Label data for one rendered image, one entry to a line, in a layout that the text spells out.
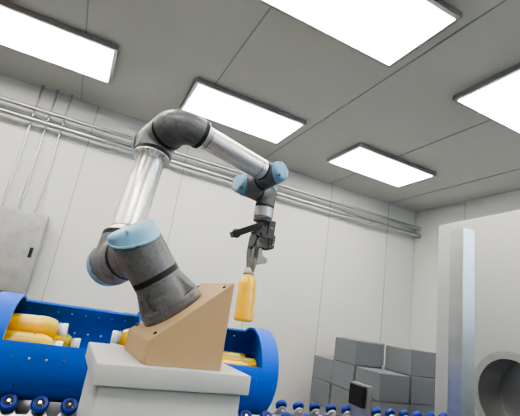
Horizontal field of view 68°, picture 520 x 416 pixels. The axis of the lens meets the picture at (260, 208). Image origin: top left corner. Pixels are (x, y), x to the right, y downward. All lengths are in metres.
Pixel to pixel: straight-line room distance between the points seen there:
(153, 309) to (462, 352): 1.05
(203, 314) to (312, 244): 4.87
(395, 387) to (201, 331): 3.69
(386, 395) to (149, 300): 3.65
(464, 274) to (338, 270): 4.45
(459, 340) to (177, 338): 1.01
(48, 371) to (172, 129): 0.74
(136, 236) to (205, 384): 0.35
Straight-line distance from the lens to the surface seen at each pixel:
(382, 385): 4.34
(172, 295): 0.93
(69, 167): 4.91
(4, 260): 4.55
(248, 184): 1.43
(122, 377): 0.84
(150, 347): 0.86
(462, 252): 1.58
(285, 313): 5.44
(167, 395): 0.88
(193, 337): 0.88
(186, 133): 1.18
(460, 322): 1.56
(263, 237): 1.47
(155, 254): 0.93
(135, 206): 1.13
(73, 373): 1.26
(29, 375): 1.28
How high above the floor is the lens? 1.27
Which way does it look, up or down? 16 degrees up
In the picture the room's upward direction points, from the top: 9 degrees clockwise
